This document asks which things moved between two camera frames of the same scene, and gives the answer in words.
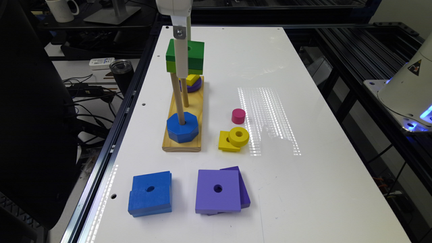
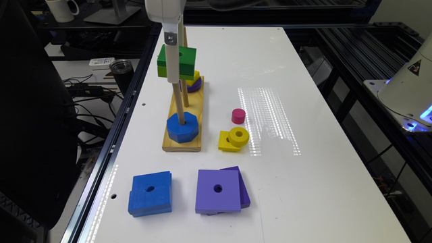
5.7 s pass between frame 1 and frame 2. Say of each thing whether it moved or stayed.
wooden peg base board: stayed
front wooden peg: stayed
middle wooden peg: stayed
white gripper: moved
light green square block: moved
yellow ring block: stayed
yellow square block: stayed
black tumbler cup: stayed
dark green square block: moved
